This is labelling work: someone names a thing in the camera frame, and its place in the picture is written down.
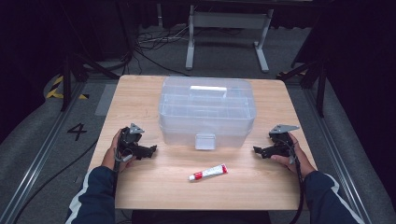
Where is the clear plastic storage box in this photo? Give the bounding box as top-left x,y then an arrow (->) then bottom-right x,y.
158,76 -> 258,151

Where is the bundle of floor cables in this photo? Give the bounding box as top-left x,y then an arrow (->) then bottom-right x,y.
124,24 -> 191,77

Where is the right hand-held gripper cable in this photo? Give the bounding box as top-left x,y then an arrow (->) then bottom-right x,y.
279,136 -> 306,224

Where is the black floor cable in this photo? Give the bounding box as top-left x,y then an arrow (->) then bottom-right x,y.
12,139 -> 99,224

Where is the grey metal floor rail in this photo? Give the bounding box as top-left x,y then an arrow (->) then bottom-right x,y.
303,88 -> 372,224
0,82 -> 88,224

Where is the person's right hand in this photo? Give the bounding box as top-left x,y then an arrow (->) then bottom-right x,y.
270,133 -> 318,179

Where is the grey metal desk frame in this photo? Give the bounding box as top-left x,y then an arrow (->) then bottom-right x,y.
185,4 -> 275,74

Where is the black metal stand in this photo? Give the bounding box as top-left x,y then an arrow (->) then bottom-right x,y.
276,59 -> 329,119
60,50 -> 121,112

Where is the person's left hand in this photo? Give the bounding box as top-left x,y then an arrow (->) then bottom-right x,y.
101,129 -> 138,174

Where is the yellow and black floor tape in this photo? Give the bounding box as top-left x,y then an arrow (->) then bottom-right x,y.
45,75 -> 90,101

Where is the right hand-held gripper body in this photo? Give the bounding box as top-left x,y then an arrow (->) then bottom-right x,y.
269,124 -> 301,158

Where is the red and white ointment tube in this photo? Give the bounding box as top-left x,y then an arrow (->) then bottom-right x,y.
188,163 -> 229,182

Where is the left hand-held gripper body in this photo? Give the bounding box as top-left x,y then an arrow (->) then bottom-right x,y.
118,122 -> 150,161

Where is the left hand-held gripper cable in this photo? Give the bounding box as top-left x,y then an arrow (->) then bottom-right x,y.
113,146 -> 134,188

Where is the hand-held gripper cable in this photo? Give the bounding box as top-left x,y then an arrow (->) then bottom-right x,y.
279,136 -> 306,224
113,146 -> 134,188

